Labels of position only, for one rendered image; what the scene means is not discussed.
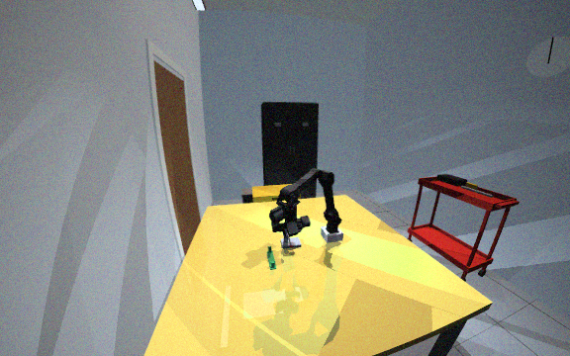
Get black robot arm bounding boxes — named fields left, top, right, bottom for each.
left=269, top=168, right=342, bottom=236

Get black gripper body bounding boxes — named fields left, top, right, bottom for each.
left=271, top=215, right=311, bottom=232

